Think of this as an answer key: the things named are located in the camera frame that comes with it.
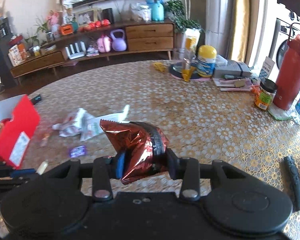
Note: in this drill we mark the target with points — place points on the orange radio box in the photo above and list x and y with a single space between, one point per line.
66 29

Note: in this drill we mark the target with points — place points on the grey box on table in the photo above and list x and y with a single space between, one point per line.
233 68

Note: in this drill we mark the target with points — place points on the red cardboard box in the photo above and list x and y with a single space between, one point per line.
17 132

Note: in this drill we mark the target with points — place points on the black side cabinet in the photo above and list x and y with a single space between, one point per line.
7 80

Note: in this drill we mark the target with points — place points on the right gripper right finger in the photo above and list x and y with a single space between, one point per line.
188 170

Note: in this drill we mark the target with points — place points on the dark lid jar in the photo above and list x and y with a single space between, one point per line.
265 94

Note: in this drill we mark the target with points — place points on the white router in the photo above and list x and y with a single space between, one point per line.
76 50

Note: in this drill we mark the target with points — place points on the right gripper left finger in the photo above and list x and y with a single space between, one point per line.
104 169

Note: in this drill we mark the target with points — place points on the framed photo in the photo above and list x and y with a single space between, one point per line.
86 17

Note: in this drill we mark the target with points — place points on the white snack wrapper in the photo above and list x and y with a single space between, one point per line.
92 126

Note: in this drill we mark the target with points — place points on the dark red foil bag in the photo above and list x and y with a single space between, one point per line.
144 146

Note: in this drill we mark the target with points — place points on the white red drink pouch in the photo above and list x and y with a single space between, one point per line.
72 124

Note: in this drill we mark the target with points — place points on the yellow lid wipes canister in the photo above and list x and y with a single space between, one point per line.
206 60

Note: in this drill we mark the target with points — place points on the white standing air conditioner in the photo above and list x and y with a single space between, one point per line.
218 25

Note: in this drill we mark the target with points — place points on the glass cup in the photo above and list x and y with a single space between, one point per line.
180 57

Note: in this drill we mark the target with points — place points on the potted green tree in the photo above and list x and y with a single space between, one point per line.
179 12

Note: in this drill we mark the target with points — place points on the small purple candy packet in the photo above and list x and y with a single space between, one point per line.
77 151

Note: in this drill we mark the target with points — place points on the purple kettlebell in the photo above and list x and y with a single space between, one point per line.
118 43

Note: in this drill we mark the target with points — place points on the gold curtain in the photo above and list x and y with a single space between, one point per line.
239 30

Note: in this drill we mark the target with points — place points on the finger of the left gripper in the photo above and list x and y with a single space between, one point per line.
29 173

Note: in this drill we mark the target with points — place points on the pink plush doll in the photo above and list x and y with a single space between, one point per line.
53 23

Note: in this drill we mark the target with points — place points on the yellow sachet in cup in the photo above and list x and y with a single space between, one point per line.
191 40

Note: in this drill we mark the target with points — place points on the black remote control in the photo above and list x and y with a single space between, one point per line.
294 175

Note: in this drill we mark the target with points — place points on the teal water jug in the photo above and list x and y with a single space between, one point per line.
157 9

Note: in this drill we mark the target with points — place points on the washing machine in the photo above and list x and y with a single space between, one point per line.
284 19

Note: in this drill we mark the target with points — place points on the clear plastic bag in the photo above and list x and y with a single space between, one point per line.
140 12

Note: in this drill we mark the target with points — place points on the red apples row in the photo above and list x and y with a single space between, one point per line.
94 25

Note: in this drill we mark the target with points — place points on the wooden tv cabinet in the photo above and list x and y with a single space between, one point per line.
140 37

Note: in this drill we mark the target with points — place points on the black speaker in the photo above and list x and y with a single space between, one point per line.
107 14

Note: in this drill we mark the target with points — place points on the red water bottle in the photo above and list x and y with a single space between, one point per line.
288 79

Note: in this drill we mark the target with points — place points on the stack of booklets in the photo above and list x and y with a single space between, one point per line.
92 51

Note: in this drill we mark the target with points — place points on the small yellow wrapper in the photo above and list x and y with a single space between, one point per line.
159 67

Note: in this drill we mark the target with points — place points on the clear orange jelly packet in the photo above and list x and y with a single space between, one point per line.
44 140

